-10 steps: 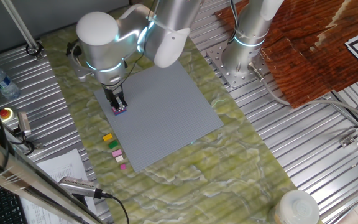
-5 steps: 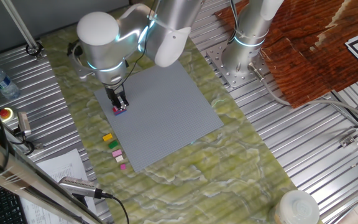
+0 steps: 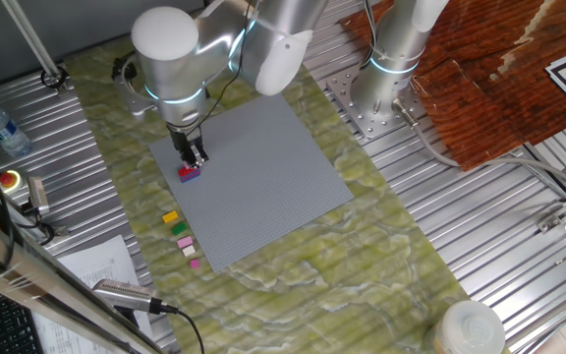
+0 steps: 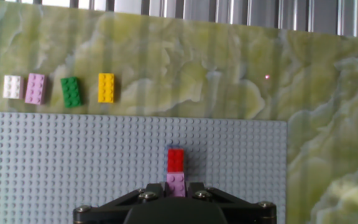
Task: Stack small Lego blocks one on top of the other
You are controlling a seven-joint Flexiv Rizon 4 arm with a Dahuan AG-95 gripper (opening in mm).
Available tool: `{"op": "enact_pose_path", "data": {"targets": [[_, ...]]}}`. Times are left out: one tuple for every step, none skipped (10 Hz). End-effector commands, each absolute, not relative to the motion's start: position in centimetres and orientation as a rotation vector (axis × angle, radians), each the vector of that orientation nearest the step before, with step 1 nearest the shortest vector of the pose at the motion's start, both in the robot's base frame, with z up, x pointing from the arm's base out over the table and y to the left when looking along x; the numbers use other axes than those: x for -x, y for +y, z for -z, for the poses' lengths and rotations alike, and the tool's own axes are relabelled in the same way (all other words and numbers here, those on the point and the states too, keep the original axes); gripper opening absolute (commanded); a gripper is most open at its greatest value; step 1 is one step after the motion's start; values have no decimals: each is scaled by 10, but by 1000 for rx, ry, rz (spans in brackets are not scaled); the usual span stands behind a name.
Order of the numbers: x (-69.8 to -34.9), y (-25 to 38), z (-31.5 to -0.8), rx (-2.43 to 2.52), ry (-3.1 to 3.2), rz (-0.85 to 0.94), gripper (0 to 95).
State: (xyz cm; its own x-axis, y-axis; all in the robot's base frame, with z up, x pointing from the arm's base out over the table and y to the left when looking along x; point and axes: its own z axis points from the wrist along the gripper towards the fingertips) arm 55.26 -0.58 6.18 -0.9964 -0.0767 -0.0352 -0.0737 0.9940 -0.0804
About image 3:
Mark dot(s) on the green Lego brick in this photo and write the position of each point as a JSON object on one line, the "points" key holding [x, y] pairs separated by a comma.
{"points": [[179, 228]]}

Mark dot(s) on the small magenta Lego brick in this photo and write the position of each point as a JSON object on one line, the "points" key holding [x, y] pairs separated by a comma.
{"points": [[194, 263]]}

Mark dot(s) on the yellow Lego brick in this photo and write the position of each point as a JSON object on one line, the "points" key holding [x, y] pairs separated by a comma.
{"points": [[170, 217]]}

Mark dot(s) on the white plastic jar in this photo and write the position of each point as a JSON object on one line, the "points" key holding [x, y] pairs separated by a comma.
{"points": [[469, 329]]}

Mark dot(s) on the aluminium stand pole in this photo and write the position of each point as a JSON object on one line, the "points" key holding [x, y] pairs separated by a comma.
{"points": [[30, 37]]}

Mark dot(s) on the grey Lego baseplate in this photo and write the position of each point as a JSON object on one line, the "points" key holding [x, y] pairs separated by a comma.
{"points": [[263, 196]]}

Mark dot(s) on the aluminium frame beam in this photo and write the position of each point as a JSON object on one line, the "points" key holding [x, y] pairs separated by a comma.
{"points": [[42, 290]]}

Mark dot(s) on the white Lego brick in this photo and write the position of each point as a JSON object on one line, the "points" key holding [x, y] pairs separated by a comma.
{"points": [[189, 251]]}

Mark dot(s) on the clear plastic water bottle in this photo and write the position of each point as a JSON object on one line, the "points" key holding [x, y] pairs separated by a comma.
{"points": [[3, 130]]}

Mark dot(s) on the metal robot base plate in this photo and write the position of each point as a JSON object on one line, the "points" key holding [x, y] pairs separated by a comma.
{"points": [[347, 98]]}

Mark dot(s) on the green marble pattern mat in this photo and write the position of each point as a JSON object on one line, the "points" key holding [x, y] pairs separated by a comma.
{"points": [[337, 295]]}

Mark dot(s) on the red emergency stop button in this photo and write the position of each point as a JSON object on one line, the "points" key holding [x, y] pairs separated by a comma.
{"points": [[8, 180]]}

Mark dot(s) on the small silver tripod camera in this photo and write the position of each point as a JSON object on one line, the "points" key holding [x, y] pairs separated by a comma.
{"points": [[38, 194]]}

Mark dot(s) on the purple Lego brick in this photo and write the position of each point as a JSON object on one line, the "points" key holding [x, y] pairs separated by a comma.
{"points": [[190, 178]]}

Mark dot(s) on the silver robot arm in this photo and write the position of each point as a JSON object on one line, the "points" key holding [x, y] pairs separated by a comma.
{"points": [[273, 39]]}

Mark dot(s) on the silver camera with black plug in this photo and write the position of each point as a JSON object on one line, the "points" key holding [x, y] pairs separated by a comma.
{"points": [[126, 295]]}

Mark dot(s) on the printed paper sheet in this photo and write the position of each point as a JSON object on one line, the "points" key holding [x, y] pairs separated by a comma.
{"points": [[96, 265]]}

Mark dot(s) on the red Lego brick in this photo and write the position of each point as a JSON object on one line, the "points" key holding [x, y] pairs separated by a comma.
{"points": [[185, 172]]}

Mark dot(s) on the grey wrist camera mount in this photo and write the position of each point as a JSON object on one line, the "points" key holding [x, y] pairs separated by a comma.
{"points": [[128, 93]]}

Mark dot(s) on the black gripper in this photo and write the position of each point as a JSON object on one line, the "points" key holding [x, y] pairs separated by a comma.
{"points": [[185, 136]]}

